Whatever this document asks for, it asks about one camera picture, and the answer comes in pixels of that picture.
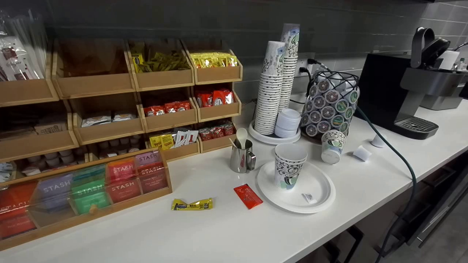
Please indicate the patterned paper cup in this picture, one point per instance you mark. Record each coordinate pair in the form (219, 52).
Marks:
(332, 144)
(289, 159)

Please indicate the short stack of paper cups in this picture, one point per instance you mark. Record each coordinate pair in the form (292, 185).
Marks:
(269, 87)

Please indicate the patterned paper cup beside plate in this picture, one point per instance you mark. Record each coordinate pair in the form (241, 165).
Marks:
(332, 144)

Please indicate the white paper plate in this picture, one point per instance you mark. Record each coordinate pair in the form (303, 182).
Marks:
(311, 193)

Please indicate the tall stack of paper cups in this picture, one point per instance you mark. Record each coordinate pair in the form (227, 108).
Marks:
(291, 39)

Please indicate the white round cup tray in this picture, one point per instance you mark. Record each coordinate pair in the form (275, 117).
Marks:
(272, 139)

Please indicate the small metal cup with spoons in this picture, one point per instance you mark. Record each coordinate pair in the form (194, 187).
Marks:
(243, 158)

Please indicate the stack of white lids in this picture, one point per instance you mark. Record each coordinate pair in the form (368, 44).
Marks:
(287, 123)

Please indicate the red tea packet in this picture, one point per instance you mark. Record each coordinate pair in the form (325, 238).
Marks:
(247, 196)

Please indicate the yellow candy wrapper packet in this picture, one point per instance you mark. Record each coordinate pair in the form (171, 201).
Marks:
(197, 204)

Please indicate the white creamer pod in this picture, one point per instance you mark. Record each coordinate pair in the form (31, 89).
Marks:
(361, 153)
(377, 142)

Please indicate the wooden condiment shelf organizer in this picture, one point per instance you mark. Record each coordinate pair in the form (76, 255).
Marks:
(107, 89)

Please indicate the black Keurig coffee machine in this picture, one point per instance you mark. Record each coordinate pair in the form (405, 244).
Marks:
(393, 86)

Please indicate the wooden tea bag box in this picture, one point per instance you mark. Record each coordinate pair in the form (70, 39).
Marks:
(44, 204)

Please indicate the clear straw dispenser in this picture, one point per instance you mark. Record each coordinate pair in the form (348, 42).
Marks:
(22, 47)

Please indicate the wire basket of coffee pods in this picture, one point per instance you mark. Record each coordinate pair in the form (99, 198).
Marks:
(330, 102)

